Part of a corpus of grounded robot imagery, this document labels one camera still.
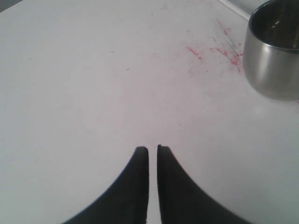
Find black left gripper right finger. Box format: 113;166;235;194
157;145;249;224

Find stainless steel bowl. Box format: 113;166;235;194
243;0;299;101

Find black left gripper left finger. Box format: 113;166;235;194
66;147;149;224

